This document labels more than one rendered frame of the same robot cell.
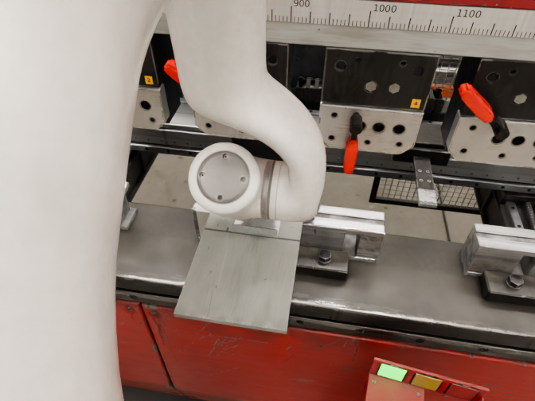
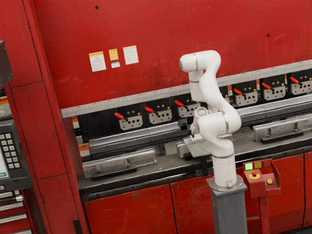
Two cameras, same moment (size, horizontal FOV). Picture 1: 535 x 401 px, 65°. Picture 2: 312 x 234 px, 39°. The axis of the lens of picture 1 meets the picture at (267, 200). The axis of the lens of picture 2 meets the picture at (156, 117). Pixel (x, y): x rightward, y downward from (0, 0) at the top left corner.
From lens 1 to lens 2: 2.32 m
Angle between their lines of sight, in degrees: 26
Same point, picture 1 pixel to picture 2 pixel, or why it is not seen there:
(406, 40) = (220, 84)
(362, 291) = not seen: hidden behind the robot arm
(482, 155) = (243, 103)
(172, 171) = not seen: hidden behind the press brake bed
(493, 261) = (261, 133)
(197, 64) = (198, 91)
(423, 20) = (222, 80)
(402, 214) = not seen: hidden behind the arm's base
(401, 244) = (237, 141)
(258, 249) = (203, 143)
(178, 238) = (173, 159)
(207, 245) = (190, 146)
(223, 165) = (200, 110)
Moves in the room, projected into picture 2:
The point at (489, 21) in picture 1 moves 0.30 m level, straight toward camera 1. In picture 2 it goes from (233, 77) to (234, 93)
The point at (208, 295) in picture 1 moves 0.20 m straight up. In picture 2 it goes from (198, 152) to (194, 124)
